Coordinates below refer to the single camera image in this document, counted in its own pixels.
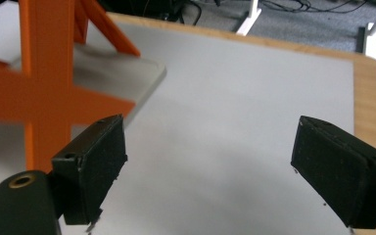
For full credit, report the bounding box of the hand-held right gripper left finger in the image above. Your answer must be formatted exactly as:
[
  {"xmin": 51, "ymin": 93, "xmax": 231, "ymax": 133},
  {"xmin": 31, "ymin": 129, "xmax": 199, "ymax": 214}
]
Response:
[{"xmin": 51, "ymin": 114, "xmax": 128, "ymax": 226}]

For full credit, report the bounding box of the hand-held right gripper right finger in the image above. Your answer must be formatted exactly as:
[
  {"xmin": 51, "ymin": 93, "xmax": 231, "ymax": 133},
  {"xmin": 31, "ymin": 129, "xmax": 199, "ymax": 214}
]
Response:
[{"xmin": 291, "ymin": 116, "xmax": 376, "ymax": 229}]

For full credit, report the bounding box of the orange shoe rack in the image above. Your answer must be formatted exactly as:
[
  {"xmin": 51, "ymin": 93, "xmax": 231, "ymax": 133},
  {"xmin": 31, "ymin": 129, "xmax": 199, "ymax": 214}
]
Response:
[{"xmin": 0, "ymin": 0, "xmax": 168, "ymax": 174}]

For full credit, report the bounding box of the white table mat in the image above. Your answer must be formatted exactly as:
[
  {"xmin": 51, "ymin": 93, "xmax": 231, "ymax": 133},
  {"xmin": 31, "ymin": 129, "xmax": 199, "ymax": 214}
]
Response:
[{"xmin": 0, "ymin": 0, "xmax": 355, "ymax": 235}]

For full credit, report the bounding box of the black floor cable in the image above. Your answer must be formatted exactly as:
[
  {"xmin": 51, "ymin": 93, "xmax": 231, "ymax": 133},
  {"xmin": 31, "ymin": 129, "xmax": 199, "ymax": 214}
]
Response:
[
  {"xmin": 260, "ymin": 0, "xmax": 370, "ymax": 15},
  {"xmin": 175, "ymin": 0, "xmax": 204, "ymax": 27}
]

